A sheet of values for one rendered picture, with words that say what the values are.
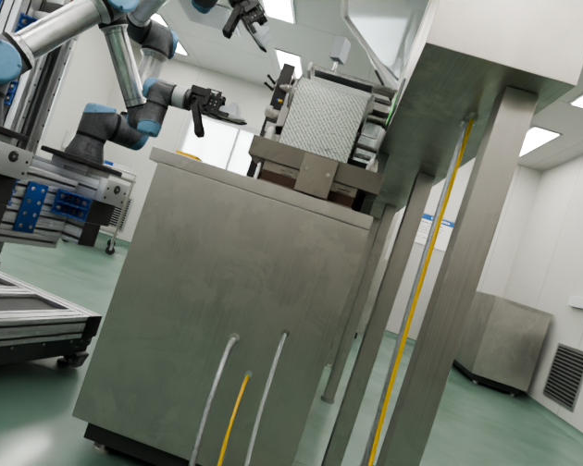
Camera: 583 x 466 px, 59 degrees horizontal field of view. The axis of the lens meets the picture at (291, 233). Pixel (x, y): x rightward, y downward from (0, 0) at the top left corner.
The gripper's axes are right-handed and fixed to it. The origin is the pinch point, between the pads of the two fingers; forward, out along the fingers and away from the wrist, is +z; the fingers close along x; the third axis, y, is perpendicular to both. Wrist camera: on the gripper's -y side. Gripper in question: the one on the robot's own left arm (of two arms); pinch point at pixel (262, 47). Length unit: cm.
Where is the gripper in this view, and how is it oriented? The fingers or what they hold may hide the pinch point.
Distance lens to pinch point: 190.3
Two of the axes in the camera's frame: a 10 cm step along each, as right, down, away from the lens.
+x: 0.8, 0.5, 10.0
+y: 8.5, -5.2, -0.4
